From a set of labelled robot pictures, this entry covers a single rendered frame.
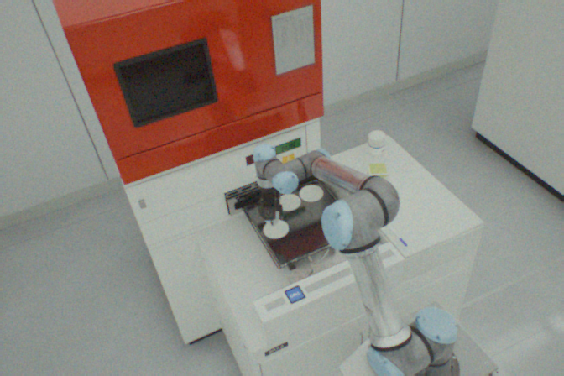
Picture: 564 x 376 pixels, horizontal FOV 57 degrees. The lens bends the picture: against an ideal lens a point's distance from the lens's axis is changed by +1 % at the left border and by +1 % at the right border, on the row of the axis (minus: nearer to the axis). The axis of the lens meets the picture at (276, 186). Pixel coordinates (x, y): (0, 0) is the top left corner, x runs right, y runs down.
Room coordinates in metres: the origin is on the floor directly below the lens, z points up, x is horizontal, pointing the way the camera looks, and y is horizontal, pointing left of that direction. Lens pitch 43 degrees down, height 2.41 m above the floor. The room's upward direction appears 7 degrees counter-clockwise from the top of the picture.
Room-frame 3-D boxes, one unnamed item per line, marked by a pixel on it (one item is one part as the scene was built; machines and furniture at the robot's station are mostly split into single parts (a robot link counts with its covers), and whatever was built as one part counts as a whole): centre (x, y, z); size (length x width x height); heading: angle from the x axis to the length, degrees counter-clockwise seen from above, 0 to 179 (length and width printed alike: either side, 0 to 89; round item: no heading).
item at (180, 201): (1.58, 0.18, 1.02); 0.82 x 0.03 x 0.40; 111
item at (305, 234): (1.44, -0.08, 0.90); 0.34 x 0.34 x 0.01; 21
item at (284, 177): (1.27, -0.03, 1.29); 0.11 x 0.11 x 0.08; 27
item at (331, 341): (1.37, -0.19, 0.41); 0.97 x 0.64 x 0.82; 111
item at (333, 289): (1.07, -0.15, 0.89); 0.55 x 0.09 x 0.14; 111
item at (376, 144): (1.72, -0.45, 1.01); 0.07 x 0.07 x 0.10
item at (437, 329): (0.77, -0.40, 1.05); 0.13 x 0.12 x 0.14; 117
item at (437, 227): (1.48, -0.48, 0.89); 0.62 x 0.35 x 0.14; 21
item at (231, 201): (1.63, 0.01, 0.89); 0.44 x 0.02 x 0.10; 111
